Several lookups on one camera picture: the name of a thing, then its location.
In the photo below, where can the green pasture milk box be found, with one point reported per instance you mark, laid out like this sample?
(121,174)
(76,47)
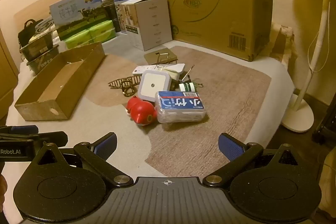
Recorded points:
(78,11)

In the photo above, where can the black metal frame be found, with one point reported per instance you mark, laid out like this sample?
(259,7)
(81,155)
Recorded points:
(325,124)

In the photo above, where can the white remote control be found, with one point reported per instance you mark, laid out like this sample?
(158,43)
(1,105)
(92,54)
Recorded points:
(139,70)

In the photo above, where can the clear box with blue label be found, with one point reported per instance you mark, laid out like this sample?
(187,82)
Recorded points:
(178,108)

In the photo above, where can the thin metal pen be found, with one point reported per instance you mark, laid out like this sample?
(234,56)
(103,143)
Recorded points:
(189,72)

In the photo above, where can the green tissue multipack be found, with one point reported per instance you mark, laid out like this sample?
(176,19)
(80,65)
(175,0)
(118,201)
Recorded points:
(102,29)

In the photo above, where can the large cardboard box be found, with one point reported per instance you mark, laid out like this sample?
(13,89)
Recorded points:
(210,16)

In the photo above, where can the stacked dark plastic crates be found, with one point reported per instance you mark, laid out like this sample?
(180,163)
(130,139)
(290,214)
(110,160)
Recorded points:
(42,62)

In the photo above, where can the dark green box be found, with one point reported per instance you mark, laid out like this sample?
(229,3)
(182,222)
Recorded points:
(109,10)

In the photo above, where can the green white tape roll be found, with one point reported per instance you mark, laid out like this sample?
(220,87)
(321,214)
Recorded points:
(187,87)

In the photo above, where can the white standing fan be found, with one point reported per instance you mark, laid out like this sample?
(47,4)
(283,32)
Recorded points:
(299,119)

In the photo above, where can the red round toy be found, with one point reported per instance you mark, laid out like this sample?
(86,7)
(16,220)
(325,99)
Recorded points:
(143,111)

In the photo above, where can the shallow cardboard tray box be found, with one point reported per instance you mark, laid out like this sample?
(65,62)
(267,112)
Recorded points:
(65,74)

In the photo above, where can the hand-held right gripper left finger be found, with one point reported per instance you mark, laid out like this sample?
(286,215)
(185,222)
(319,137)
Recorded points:
(106,146)

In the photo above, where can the white product box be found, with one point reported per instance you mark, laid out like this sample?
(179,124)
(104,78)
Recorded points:
(152,24)

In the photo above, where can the grey folded cloth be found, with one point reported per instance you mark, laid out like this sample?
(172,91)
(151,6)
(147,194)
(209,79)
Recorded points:
(44,24)

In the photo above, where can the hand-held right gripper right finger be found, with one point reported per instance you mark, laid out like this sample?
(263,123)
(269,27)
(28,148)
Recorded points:
(231,146)

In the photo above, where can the black food bowl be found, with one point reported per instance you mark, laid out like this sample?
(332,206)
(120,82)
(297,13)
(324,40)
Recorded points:
(36,47)

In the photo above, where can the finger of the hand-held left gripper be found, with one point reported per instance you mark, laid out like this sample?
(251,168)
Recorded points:
(47,139)
(25,129)

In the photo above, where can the black bag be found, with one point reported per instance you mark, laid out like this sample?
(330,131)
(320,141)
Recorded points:
(26,32)

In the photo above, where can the wooden door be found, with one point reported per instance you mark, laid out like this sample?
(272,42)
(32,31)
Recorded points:
(5,69)

